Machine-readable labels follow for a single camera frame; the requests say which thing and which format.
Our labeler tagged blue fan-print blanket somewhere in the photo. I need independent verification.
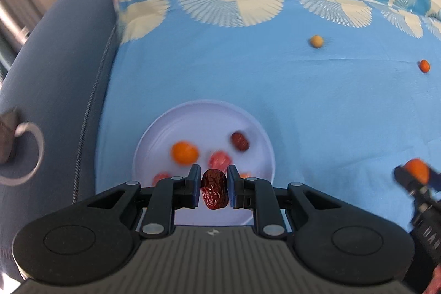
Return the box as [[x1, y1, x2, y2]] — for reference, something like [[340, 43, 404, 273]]
[[74, 0, 441, 236]]

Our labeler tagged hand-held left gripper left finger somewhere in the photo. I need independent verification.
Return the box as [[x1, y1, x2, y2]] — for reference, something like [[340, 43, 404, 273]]
[[83, 164, 202, 239]]

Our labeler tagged lavender plate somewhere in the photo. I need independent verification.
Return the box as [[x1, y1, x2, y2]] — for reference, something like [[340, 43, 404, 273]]
[[132, 100, 276, 226]]

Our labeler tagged pink lychee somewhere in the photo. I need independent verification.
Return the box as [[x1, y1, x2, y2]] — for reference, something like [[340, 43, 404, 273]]
[[208, 150, 231, 169], [152, 172, 173, 187]]

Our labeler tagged red jujube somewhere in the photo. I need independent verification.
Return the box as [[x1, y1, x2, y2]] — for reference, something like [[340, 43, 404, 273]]
[[230, 131, 249, 152], [201, 169, 229, 211]]

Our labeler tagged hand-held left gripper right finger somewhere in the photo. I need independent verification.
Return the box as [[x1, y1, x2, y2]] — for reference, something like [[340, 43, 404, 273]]
[[227, 165, 345, 239]]

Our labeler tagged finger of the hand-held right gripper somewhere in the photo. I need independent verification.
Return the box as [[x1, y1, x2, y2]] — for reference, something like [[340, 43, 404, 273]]
[[394, 166, 420, 193], [427, 171, 441, 193]]

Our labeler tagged white charging cable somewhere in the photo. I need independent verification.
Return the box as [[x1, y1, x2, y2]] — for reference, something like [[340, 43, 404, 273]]
[[0, 122, 45, 185]]

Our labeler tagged blue sofa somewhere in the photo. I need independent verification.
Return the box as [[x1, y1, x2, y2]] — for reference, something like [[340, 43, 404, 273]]
[[0, 0, 119, 284]]

